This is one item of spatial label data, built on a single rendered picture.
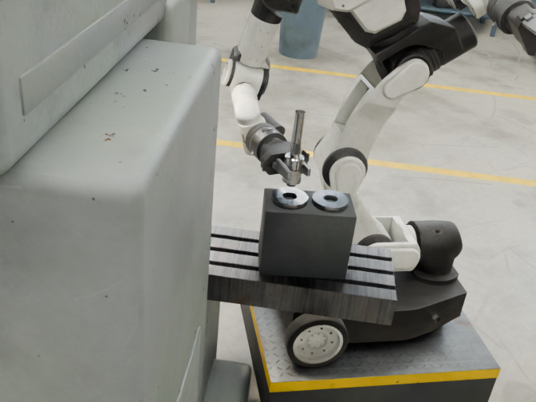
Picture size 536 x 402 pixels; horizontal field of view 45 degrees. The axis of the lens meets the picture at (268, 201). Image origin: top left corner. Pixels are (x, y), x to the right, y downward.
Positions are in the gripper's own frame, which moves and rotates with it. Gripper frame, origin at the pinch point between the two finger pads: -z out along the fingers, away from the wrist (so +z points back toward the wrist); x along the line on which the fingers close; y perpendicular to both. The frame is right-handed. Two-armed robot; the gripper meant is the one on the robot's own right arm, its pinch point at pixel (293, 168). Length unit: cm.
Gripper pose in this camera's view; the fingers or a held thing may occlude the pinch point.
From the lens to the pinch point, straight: 154.3
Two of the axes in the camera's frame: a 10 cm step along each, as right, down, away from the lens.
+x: 8.9, -1.5, 4.3
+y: -0.9, 8.6, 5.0
